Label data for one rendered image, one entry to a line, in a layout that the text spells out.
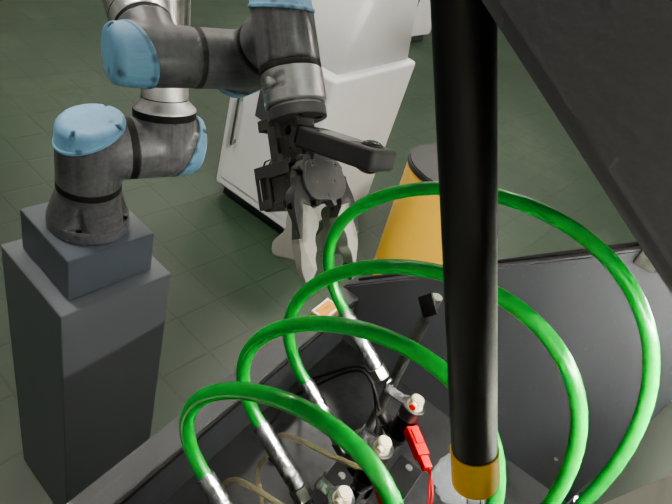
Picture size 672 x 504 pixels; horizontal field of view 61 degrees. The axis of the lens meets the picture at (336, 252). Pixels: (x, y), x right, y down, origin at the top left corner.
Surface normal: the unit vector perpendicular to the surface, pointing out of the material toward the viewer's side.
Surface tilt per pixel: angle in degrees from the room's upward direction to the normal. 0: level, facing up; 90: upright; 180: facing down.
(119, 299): 90
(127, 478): 0
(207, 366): 0
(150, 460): 0
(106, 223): 73
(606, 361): 90
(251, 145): 90
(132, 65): 83
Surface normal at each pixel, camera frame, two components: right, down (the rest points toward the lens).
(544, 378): -0.55, 0.38
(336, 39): -0.46, 0.09
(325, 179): 0.76, -0.11
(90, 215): 0.44, 0.39
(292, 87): 0.02, -0.01
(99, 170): 0.51, 0.63
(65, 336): 0.71, 0.57
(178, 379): 0.26, -0.76
